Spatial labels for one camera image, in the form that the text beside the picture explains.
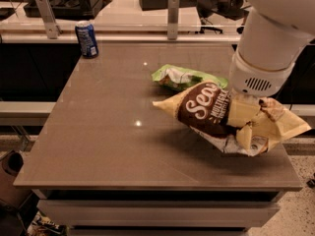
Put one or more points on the blue pepsi can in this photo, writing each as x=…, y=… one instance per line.
x=86, y=36

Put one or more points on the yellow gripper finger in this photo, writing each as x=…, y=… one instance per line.
x=242, y=109
x=246, y=138

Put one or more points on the black tray on counter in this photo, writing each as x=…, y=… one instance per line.
x=77, y=9

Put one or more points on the black office chair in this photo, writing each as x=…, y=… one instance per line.
x=229, y=9

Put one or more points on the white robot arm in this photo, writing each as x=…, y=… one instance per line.
x=275, y=33

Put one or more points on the brown sea salt chip bag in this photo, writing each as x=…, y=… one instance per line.
x=204, y=108

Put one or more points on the left metal glass bracket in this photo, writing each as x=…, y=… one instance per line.
x=46, y=13

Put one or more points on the white drawer front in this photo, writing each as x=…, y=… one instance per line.
x=158, y=214

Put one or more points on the brown bin at left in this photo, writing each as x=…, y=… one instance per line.
x=11, y=197

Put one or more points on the green chip bag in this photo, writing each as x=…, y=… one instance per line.
x=180, y=79

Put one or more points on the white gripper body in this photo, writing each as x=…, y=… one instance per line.
x=256, y=79

